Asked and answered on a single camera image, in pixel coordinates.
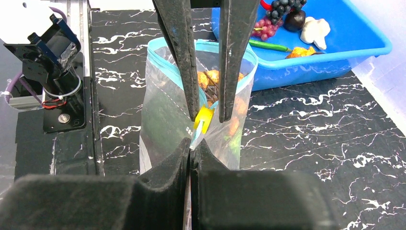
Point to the red toy chili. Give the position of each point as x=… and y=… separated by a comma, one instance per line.
x=266, y=6

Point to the green toy bean pod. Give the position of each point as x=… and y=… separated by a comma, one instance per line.
x=269, y=46

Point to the brown longan fruit bunch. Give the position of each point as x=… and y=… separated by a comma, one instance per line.
x=208, y=82

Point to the orange toy fruit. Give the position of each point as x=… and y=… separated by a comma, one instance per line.
x=301, y=52

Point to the clear zip top bag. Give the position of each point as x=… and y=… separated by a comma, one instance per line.
x=165, y=116

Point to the green toy lettuce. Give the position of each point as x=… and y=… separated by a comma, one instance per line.
x=232, y=144

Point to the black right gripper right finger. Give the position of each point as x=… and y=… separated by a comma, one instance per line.
x=224, y=199

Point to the white toy garlic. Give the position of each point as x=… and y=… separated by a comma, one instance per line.
x=315, y=31

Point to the black toy grape bunch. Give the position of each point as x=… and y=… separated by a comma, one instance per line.
x=282, y=8

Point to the red pink grape bunch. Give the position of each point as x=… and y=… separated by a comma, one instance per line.
x=264, y=29

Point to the dark red toy plum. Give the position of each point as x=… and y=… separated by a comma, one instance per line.
x=294, y=21

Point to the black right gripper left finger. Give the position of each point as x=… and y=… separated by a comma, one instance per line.
x=154, y=200

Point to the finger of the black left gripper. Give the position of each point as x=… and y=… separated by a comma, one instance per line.
x=175, y=21
x=236, y=22

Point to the blue plastic bin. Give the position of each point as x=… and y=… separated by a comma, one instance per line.
x=352, y=39

